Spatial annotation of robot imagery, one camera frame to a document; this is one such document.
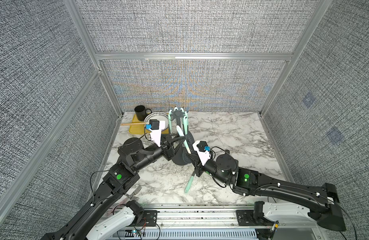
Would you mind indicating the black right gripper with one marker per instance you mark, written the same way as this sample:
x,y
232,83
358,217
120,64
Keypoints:
x,y
198,163

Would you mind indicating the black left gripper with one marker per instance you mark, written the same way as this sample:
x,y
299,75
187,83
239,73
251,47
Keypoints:
x,y
168,150

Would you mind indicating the cream slotted spatula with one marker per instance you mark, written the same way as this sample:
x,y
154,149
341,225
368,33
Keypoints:
x,y
181,134

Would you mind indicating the grey utensil rack stand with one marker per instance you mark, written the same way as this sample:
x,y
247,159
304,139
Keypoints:
x,y
181,118

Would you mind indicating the cream skimmer mint handle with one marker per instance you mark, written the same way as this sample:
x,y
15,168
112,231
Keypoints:
x,y
189,183

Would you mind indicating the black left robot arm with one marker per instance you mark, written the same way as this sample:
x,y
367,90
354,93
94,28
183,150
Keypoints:
x,y
133,157

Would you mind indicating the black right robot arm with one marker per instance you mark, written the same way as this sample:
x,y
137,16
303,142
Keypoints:
x,y
322,202

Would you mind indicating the white bowl black rim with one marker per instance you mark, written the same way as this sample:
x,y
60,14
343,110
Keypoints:
x,y
156,121

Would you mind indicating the yellow tray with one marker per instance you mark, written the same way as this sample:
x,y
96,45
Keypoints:
x,y
139,130

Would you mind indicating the black mug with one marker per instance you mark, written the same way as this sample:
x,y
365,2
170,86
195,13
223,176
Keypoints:
x,y
142,112

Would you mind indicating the wooden handled white spatula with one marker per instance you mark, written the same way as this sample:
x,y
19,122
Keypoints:
x,y
133,124

